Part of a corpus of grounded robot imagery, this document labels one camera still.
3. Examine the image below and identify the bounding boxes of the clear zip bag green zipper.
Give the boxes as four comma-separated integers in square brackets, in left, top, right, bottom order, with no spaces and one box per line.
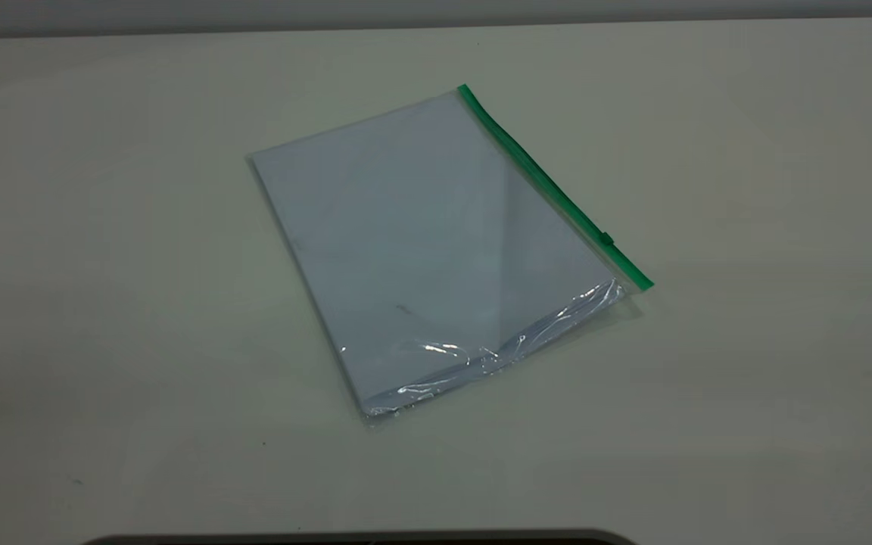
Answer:
[245,83,655,429]

